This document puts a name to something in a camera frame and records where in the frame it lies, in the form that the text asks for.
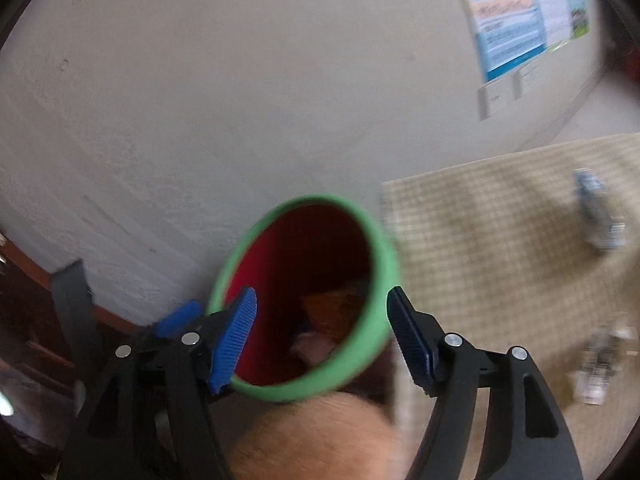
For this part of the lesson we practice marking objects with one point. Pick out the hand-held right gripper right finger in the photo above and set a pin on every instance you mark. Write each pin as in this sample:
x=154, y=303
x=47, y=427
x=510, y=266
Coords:
x=410, y=340

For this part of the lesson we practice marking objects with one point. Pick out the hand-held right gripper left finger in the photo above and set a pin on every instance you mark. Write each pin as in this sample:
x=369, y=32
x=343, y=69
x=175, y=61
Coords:
x=235, y=340

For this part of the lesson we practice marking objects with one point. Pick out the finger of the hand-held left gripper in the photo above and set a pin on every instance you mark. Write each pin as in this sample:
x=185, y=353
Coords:
x=177, y=320
x=72, y=300

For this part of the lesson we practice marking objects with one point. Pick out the red bin with green rim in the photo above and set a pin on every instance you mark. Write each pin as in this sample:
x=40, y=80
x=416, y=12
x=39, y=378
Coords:
x=300, y=250

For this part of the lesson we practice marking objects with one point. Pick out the dark wooden furniture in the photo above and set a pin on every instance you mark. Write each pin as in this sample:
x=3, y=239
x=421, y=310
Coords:
x=30, y=320

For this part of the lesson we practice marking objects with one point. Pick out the pale crumpled wrapper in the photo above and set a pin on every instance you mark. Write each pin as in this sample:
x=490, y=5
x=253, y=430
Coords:
x=312, y=347

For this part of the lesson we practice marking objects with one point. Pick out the orange wrapper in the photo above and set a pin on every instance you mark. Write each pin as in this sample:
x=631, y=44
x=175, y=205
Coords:
x=330, y=312

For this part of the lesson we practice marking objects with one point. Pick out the tan plush blanket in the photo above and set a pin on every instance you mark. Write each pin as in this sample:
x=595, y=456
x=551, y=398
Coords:
x=310, y=440

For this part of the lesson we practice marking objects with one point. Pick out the beige checkered tablecloth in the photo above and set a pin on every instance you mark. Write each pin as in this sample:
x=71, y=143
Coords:
x=500, y=240

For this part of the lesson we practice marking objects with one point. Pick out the crumpled clear wrapper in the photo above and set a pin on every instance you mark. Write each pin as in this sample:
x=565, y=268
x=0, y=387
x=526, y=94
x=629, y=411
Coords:
x=597, y=365

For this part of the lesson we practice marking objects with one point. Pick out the crumpled blue white carton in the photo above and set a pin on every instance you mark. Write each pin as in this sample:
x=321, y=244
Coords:
x=597, y=210

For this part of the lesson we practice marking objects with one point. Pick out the white wall socket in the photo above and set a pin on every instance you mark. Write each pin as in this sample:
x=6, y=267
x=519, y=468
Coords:
x=495, y=100
x=526, y=80

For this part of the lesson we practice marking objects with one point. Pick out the wall poster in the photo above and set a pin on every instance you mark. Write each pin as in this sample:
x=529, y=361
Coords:
x=510, y=20

